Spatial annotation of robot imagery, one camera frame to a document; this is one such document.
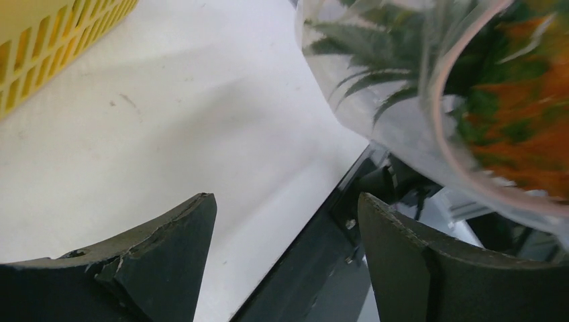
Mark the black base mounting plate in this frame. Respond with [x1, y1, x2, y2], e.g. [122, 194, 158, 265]
[229, 142, 446, 322]

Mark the toy pineapple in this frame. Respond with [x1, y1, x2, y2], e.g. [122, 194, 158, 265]
[303, 1, 568, 203]

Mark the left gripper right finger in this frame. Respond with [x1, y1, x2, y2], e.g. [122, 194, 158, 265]
[358, 193, 568, 321]

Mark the yellow plastic basket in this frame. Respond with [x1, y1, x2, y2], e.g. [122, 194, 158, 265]
[1, 0, 138, 118]

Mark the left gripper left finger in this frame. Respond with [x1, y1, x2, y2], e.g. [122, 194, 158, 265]
[1, 193, 217, 321]

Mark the clear zip top bag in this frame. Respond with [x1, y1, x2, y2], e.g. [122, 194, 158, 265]
[296, 1, 568, 248]

